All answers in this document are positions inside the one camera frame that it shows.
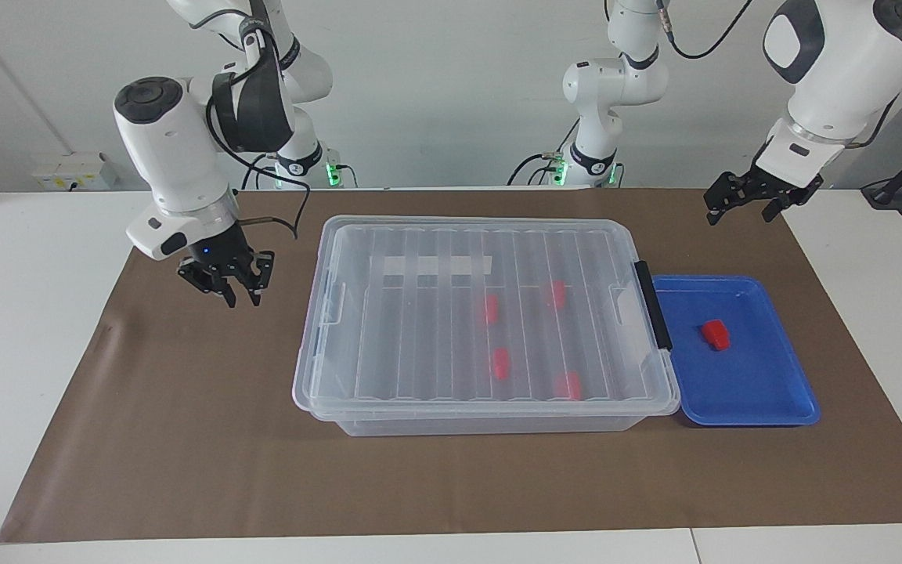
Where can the clear plastic storage box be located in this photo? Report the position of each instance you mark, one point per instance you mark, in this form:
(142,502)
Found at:
(498,425)

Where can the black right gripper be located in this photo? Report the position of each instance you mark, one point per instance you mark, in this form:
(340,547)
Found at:
(224,257)

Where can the blue plastic tray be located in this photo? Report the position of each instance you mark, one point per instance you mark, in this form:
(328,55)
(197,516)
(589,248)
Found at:
(733,384)

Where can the brown paper table mat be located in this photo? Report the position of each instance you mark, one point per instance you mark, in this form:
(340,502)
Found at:
(420,486)

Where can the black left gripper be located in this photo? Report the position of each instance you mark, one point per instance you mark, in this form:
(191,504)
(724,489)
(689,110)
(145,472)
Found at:
(776,192)

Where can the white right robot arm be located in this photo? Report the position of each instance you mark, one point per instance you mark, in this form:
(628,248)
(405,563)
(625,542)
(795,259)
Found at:
(177,157)

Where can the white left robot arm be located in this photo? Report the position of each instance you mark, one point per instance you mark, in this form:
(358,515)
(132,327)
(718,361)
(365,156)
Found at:
(842,70)

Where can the clear ribbed plastic lid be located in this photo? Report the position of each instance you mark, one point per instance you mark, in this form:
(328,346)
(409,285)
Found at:
(420,352)

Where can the white wall power strip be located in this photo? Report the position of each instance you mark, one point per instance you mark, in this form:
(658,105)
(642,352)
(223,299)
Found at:
(75,172)

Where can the red block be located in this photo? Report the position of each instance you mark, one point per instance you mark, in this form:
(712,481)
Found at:
(570,386)
(716,333)
(490,309)
(557,294)
(501,365)

